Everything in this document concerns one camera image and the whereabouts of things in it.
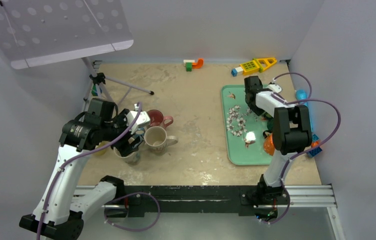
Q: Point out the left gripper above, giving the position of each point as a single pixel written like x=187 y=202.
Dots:
x=124 y=147

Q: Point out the beige floral mug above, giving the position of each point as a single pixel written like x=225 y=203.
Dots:
x=132 y=159
x=158 y=140

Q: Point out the blue mug yellow inside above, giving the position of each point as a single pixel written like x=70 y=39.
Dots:
x=140 y=133

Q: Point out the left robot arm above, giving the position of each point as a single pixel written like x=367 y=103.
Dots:
x=58 y=216

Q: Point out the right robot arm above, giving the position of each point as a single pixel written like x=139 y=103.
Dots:
x=291 y=134

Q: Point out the dark teal mug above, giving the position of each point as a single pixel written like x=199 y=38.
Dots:
x=270 y=123

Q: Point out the orange green toy blocks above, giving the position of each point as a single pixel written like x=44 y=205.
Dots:
x=191 y=64

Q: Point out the green floral tray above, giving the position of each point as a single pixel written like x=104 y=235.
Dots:
x=244 y=129

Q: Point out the orange cup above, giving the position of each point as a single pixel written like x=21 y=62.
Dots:
x=268 y=145

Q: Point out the perforated music stand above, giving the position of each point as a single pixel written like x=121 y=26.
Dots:
x=40 y=32

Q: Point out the yellow toy phone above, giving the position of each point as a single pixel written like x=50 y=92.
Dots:
x=256 y=65

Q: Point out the blue toy microphone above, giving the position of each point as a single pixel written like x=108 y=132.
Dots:
x=301 y=95

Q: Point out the colourful toy blocks cluster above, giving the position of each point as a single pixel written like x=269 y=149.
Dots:
x=315 y=150

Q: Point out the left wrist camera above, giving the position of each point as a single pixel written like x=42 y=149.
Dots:
x=137 y=118

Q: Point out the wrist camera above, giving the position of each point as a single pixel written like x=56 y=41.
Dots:
x=137 y=118
x=274 y=87

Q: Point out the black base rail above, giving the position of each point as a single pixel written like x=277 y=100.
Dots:
x=244 y=200

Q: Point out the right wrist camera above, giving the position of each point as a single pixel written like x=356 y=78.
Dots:
x=274 y=87

